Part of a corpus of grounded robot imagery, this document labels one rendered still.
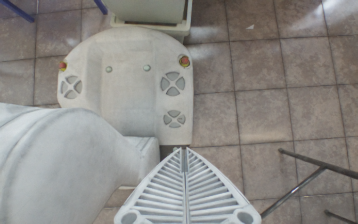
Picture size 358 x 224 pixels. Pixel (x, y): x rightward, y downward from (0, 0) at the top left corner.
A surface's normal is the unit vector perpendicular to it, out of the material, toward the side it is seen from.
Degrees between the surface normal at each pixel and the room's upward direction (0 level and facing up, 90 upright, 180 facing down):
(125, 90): 0
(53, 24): 0
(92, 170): 90
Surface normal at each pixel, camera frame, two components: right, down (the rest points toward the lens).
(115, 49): 0.01, 0.90
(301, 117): -0.03, -0.08
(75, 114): 0.94, -0.33
